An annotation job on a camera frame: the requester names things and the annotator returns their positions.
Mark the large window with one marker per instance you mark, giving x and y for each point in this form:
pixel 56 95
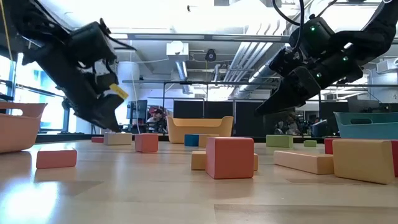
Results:
pixel 37 93

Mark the grey ceiling beam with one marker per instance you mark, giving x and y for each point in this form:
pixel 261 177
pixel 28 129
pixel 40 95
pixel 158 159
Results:
pixel 217 38

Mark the person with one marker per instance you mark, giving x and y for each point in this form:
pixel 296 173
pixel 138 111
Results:
pixel 155 118
pixel 287 123

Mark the black aluminium table frame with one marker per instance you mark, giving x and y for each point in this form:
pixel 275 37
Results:
pixel 56 137

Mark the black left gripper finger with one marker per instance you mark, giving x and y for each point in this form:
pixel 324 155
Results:
pixel 99 112

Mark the red cube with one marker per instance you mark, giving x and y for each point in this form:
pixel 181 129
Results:
pixel 146 143
pixel 229 158

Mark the orange plastic bin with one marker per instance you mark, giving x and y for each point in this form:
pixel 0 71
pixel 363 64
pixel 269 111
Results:
pixel 18 130

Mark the black round ceiling camera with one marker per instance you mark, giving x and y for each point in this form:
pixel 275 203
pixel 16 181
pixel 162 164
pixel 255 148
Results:
pixel 211 55

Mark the white ceiling box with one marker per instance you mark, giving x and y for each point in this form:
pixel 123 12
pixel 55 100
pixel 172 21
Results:
pixel 177 48

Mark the green rectangular block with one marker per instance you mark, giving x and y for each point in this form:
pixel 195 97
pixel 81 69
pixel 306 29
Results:
pixel 279 141
pixel 310 143

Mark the pale cream rectangular block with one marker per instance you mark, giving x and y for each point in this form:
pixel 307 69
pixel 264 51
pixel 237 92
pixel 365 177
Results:
pixel 117 139

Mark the blue rectangular block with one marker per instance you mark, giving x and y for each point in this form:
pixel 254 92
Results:
pixel 191 140

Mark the teal plastic bin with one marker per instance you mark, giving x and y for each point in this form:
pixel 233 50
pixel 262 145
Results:
pixel 367 127

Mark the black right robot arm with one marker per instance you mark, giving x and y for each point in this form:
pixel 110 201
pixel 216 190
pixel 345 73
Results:
pixel 367 34

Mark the white air conditioning unit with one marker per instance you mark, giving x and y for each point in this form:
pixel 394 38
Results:
pixel 387 66

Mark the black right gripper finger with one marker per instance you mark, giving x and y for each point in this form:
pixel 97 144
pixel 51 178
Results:
pixel 286 98

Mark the black overhead rail frame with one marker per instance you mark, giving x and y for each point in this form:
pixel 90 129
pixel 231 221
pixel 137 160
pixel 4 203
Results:
pixel 217 82

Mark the red rectangular block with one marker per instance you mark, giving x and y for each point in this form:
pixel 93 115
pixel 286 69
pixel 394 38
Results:
pixel 56 159
pixel 97 140

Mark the black partition panel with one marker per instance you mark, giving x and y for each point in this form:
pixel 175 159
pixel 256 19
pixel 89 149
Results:
pixel 217 118

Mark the computer monitor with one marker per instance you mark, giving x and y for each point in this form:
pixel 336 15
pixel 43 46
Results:
pixel 138 110

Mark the dark blue bin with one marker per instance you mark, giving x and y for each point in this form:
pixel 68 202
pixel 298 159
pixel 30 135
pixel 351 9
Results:
pixel 319 128

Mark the yellow plastic bin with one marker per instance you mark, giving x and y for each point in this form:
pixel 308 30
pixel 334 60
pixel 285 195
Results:
pixel 199 127

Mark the long tan block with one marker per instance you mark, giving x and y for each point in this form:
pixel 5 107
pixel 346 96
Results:
pixel 304 162

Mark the yellow tag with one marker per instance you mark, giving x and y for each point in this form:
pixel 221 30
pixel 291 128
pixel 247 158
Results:
pixel 119 91

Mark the silver ventilation duct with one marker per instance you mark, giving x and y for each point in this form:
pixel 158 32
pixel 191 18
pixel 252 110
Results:
pixel 258 68

